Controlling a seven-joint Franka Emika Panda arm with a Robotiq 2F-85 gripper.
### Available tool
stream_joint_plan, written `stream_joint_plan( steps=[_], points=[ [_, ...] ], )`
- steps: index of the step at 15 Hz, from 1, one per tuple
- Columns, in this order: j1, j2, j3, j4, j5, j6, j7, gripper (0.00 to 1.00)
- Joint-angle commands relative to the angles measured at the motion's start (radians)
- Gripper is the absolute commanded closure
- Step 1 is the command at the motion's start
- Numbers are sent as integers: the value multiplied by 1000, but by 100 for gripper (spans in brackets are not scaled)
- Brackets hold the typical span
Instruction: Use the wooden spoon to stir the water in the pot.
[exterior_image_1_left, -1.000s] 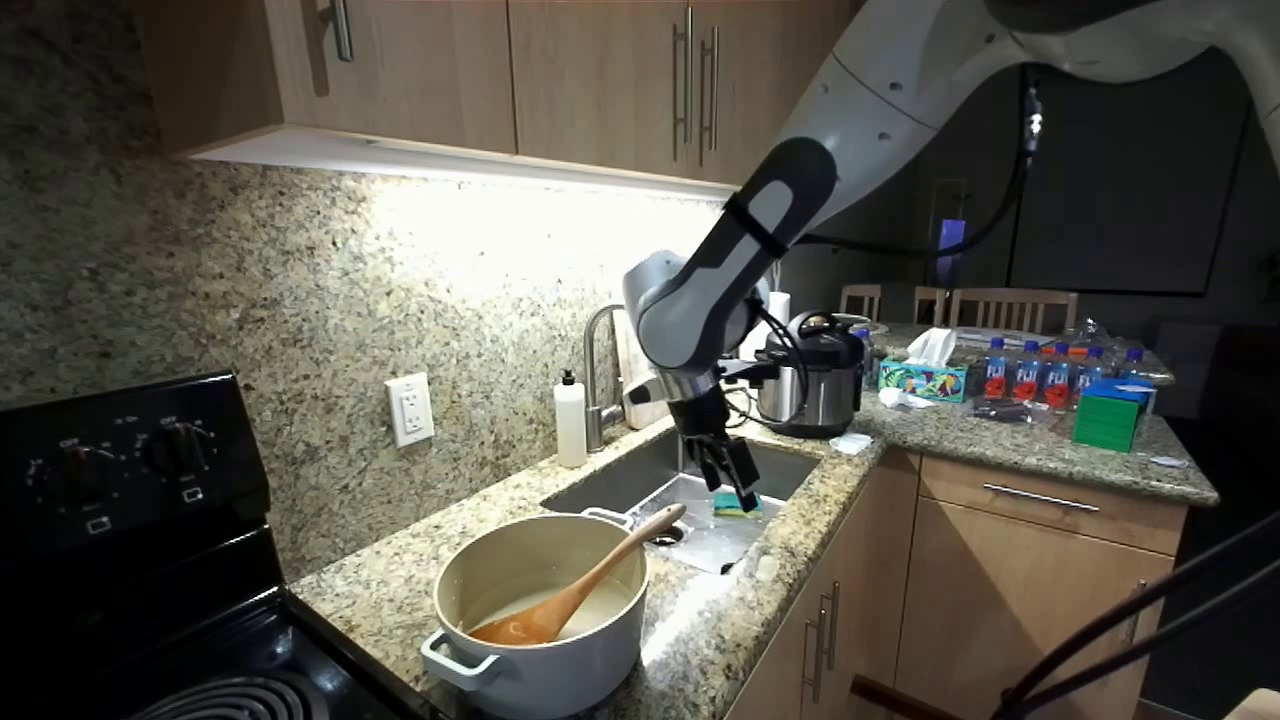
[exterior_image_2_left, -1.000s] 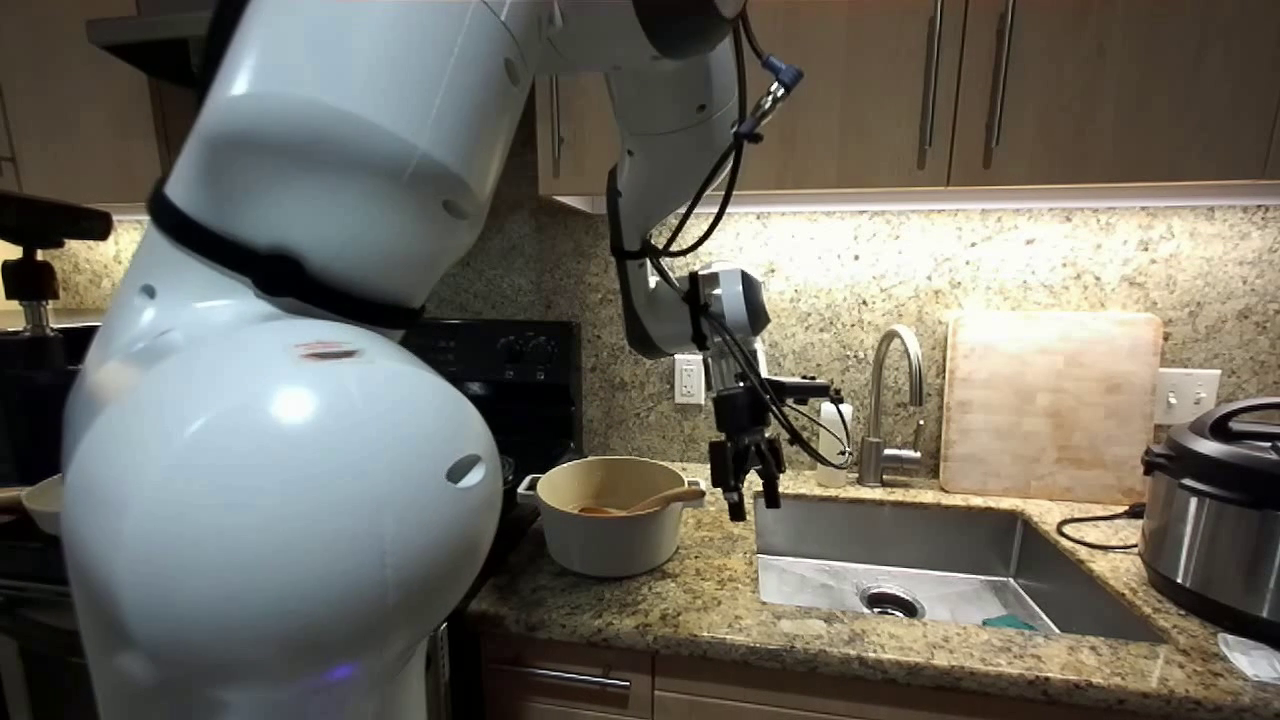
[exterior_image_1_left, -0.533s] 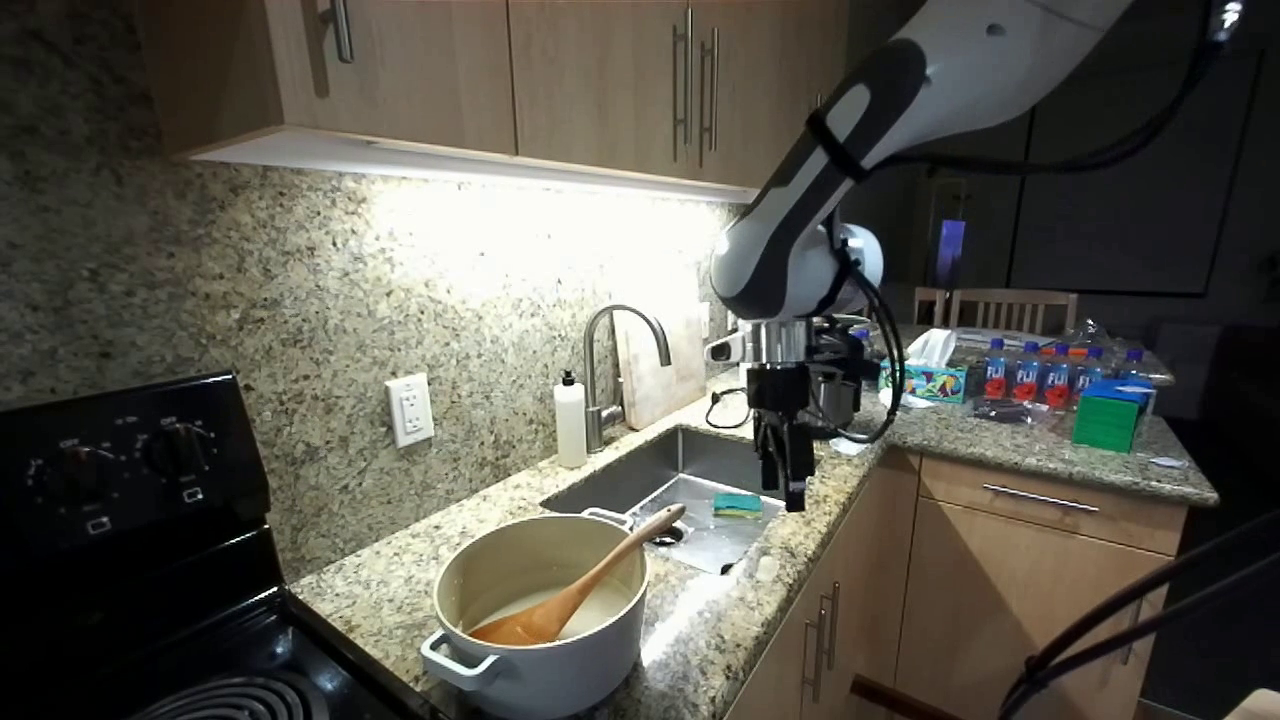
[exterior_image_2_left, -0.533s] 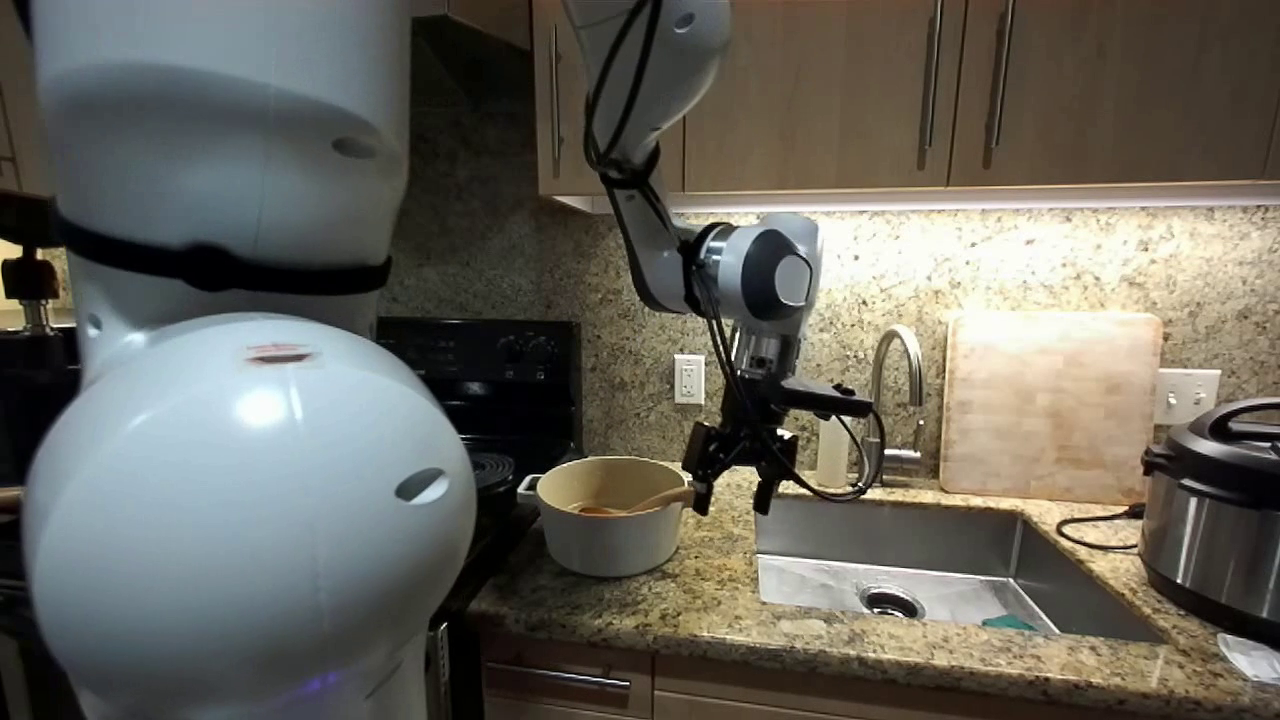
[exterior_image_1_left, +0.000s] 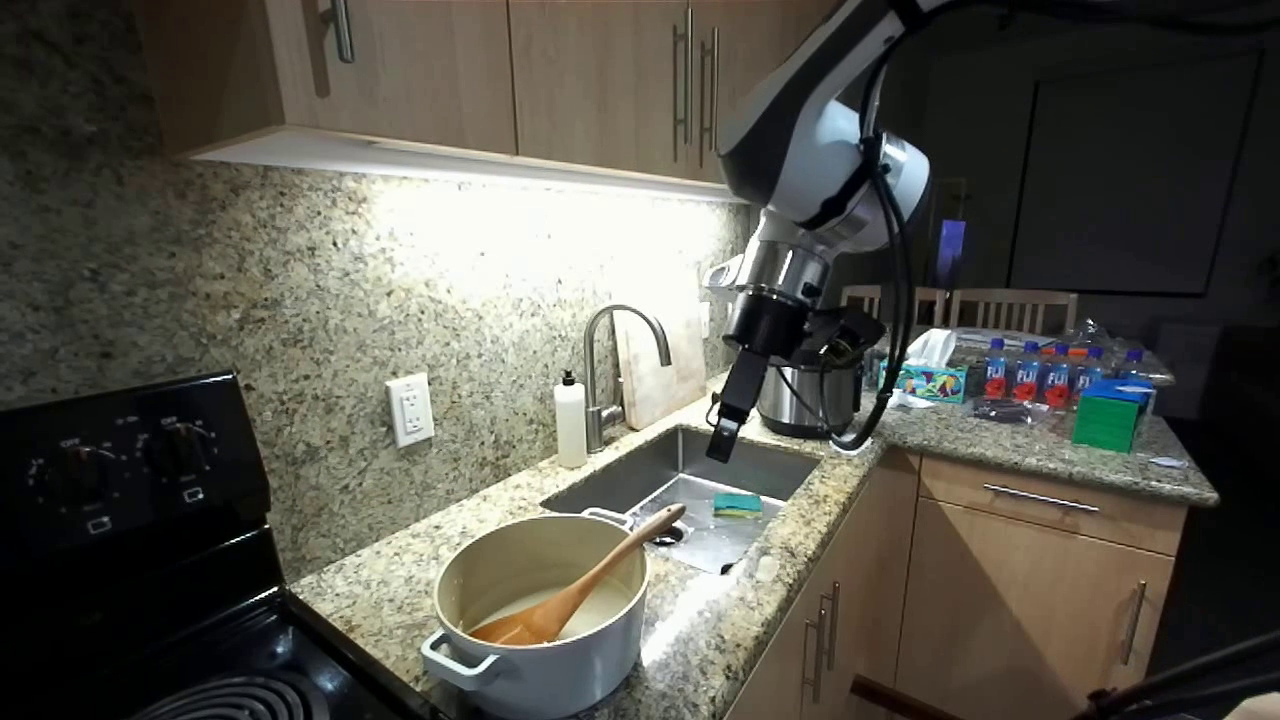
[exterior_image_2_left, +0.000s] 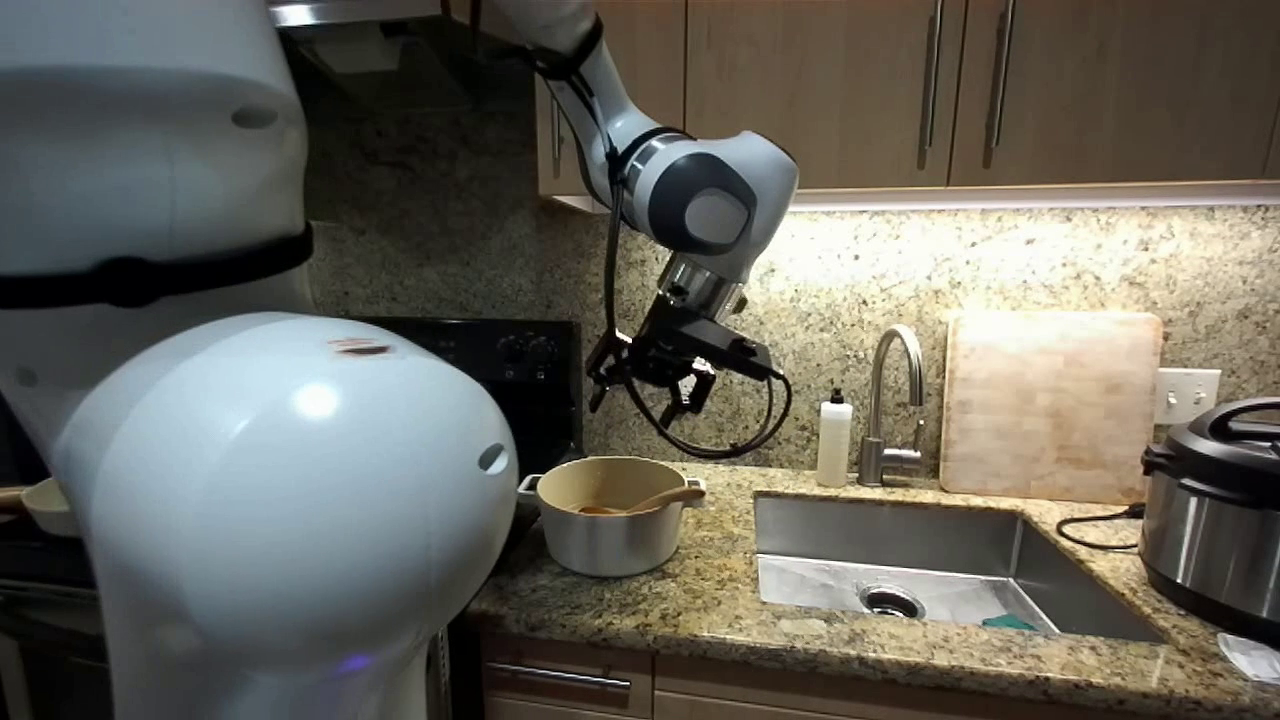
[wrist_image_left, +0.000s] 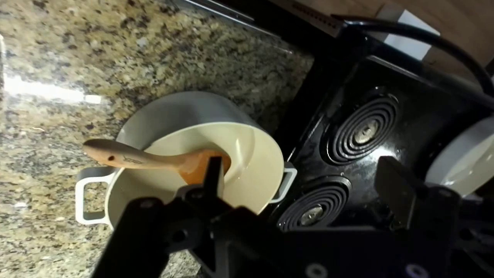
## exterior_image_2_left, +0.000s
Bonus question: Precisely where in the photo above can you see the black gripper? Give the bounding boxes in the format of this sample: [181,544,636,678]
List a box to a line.
[585,291,736,421]

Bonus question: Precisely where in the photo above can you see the wooden spoon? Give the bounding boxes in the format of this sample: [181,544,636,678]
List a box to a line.
[576,478,707,524]

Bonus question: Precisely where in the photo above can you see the white cooking pot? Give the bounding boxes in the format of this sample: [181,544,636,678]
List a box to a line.
[512,451,712,580]

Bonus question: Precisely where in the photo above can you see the black electric stove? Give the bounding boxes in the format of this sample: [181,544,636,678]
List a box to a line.
[354,313,588,478]

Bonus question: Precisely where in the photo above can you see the white soap bottle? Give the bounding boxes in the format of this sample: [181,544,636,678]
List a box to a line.
[813,385,855,490]

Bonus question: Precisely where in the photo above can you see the metal kitchen faucet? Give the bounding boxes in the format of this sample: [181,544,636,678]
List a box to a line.
[855,318,935,487]

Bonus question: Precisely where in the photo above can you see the wooden sink base cabinet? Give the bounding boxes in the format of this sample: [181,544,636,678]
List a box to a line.
[470,633,1280,720]

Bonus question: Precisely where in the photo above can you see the stainless steel sink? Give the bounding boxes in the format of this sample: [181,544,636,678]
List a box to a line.
[752,490,1169,646]

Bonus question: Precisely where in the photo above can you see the wooden cutting board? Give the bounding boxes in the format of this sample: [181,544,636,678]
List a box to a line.
[935,307,1169,509]

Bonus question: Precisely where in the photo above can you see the teal sponge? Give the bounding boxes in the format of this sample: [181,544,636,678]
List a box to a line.
[977,607,1050,640]

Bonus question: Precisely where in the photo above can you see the steel range hood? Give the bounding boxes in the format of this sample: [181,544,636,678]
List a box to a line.
[265,0,452,34]

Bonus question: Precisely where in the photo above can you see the steel electric pressure cooker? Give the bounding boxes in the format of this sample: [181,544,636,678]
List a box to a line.
[1138,393,1280,646]

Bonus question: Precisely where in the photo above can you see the white paper scrap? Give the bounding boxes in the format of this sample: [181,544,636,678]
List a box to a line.
[1215,629,1280,687]

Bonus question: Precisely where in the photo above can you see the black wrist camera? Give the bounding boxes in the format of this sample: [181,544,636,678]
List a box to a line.
[691,314,779,385]

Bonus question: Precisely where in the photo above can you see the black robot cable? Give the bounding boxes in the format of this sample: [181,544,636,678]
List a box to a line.
[599,123,794,462]

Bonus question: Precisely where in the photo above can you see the metal drawer handle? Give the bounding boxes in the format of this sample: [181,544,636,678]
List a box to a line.
[485,657,636,705]

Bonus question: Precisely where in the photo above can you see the metal wall cabinet handle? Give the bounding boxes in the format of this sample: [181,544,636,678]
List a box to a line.
[914,0,952,172]
[985,0,1023,172]

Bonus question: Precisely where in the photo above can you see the black cooker power cord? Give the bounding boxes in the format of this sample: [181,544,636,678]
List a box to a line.
[1050,501,1151,556]

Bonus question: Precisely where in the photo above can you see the white wall outlet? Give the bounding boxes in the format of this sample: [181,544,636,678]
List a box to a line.
[1151,362,1222,431]

